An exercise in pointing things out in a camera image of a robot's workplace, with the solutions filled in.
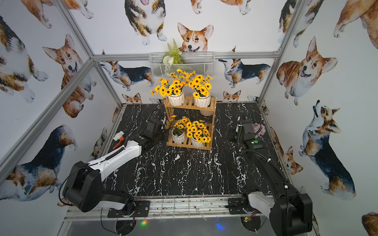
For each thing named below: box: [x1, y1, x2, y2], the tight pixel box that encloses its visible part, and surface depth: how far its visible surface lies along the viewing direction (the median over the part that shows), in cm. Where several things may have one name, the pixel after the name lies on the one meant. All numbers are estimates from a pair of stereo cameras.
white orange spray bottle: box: [112, 130, 125, 150], surface depth 101 cm
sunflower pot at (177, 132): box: [171, 116, 189, 144], surface depth 92 cm
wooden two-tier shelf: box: [163, 95, 218, 150], surface depth 90 cm
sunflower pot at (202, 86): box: [188, 74, 214, 109], surface depth 75 cm
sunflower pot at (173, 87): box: [150, 69, 196, 107], surface depth 76 cm
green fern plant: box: [161, 38, 184, 66], surface depth 84 cm
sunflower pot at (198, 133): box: [186, 120, 212, 148], surface depth 85 cm
